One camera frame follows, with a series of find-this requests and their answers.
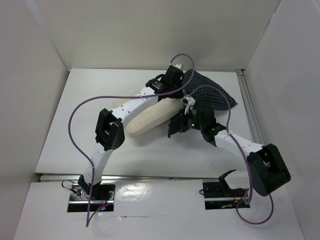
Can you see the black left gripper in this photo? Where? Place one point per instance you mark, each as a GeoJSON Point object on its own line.
{"type": "Point", "coordinates": [178, 95]}

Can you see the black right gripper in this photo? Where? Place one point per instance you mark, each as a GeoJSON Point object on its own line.
{"type": "Point", "coordinates": [176, 123]}

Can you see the dark plaid pillowcase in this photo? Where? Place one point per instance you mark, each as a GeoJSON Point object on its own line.
{"type": "Point", "coordinates": [205, 90]}

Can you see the cream white pillow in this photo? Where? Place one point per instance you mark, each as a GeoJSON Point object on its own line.
{"type": "Point", "coordinates": [153, 116]}

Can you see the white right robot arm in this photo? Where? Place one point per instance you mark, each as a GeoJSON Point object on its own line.
{"type": "Point", "coordinates": [266, 166]}

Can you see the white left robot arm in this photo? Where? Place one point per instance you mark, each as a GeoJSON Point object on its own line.
{"type": "Point", "coordinates": [109, 130]}

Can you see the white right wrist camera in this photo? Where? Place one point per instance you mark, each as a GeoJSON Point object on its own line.
{"type": "Point", "coordinates": [189, 102]}

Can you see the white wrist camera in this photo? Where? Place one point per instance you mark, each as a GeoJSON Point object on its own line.
{"type": "Point", "coordinates": [178, 66]}
{"type": "Point", "coordinates": [189, 102]}

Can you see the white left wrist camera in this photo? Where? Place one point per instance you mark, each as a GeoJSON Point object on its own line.
{"type": "Point", "coordinates": [178, 66]}

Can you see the aluminium side rail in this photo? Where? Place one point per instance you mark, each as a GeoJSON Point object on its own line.
{"type": "Point", "coordinates": [254, 127]}

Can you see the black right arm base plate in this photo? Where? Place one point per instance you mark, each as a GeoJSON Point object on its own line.
{"type": "Point", "coordinates": [219, 196]}

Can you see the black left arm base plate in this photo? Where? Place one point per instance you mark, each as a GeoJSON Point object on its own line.
{"type": "Point", "coordinates": [101, 201]}

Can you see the aluminium front rail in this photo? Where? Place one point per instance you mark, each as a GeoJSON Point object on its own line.
{"type": "Point", "coordinates": [75, 178]}

